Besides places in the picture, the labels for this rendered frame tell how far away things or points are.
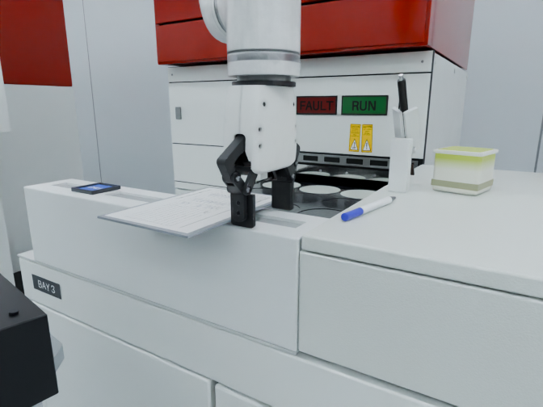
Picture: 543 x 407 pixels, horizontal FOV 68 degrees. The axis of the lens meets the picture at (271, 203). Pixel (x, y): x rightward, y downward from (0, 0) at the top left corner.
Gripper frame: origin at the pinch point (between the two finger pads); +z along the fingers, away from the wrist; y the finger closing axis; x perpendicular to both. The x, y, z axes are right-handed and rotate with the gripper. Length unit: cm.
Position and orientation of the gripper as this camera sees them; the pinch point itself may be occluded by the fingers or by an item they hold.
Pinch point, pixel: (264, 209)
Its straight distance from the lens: 50.5
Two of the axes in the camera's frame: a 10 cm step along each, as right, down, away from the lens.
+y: -5.2, 2.0, -8.3
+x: 8.5, 1.2, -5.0
